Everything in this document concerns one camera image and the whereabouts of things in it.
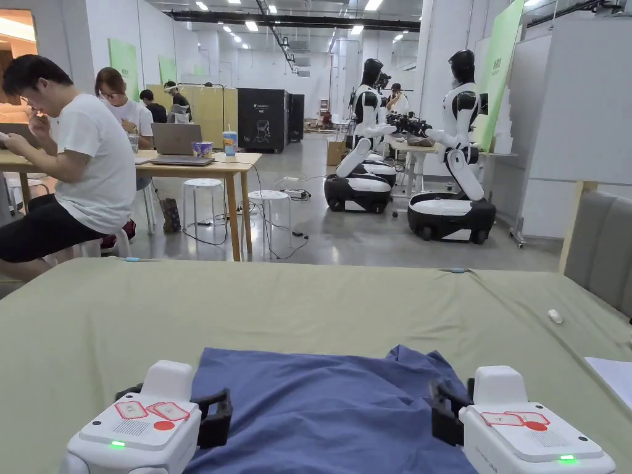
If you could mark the grey padded headboard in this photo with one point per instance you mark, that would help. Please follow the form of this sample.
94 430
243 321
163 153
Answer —
602 247

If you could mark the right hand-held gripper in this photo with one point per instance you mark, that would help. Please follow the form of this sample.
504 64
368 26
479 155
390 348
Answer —
518 444

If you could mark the bed with pale green sheet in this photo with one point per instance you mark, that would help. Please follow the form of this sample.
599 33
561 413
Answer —
296 306

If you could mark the small white object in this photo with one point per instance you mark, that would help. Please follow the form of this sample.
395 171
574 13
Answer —
555 315

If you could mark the blue shirt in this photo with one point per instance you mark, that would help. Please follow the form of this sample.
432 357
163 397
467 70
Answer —
321 410

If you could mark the black cabinet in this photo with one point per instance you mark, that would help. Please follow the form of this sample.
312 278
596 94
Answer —
261 118

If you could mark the white paper sheet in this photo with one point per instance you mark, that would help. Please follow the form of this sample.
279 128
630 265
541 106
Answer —
612 373

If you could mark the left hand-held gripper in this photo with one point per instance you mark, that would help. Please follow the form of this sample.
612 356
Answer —
133 434

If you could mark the cardboard carton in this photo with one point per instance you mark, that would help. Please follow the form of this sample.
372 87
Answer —
335 150

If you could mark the patterned brown bag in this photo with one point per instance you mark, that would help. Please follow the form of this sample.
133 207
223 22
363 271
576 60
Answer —
171 215

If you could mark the white black humanoid robot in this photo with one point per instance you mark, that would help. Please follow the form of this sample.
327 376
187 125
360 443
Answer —
360 143
382 168
461 148

